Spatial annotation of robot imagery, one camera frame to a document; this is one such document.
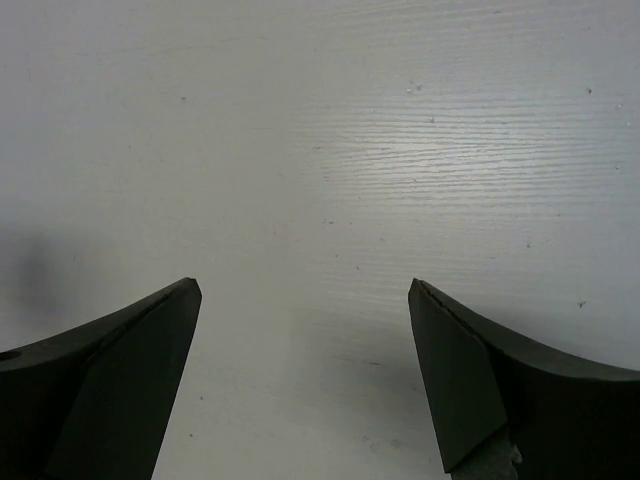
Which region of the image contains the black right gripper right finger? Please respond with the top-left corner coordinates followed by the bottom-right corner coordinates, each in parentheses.
top-left (408, 279), bottom-right (639, 479)

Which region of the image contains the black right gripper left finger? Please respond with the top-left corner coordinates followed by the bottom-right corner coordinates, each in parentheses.
top-left (1, 278), bottom-right (202, 480)

